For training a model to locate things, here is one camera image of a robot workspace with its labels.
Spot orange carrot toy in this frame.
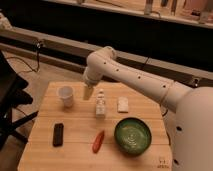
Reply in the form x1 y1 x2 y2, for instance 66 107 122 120
92 131 105 153

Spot green ceramic bowl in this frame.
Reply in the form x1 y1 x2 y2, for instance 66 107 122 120
114 117 152 156

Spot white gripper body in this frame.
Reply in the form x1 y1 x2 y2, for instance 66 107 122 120
83 68 101 87

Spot black cable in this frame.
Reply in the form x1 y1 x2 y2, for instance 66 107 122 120
4 39 45 75

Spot white rectangular block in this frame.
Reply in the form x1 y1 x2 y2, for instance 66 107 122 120
117 97 129 113

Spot black rectangular remote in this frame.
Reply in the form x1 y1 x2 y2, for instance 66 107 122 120
53 123 64 147

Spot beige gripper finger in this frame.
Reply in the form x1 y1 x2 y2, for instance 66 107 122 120
83 86 94 100

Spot black chair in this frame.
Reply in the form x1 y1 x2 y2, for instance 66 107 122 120
0 50 38 150

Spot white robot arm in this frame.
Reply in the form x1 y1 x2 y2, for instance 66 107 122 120
83 46 213 171

